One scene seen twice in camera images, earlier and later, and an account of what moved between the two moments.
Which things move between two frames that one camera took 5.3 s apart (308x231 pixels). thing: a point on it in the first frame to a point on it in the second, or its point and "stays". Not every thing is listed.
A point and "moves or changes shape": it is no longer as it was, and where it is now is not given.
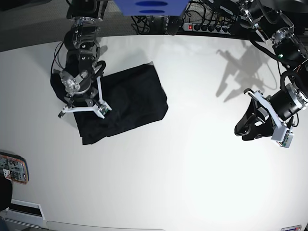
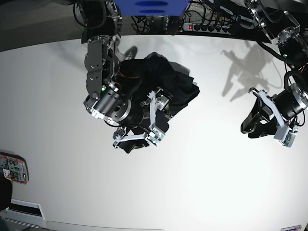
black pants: (135, 94) moves or changes shape
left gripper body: (87, 99) to (142, 112)
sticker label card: (298, 227) stays
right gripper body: (287, 101) stays
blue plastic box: (152, 7) stays
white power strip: (207, 28) stays
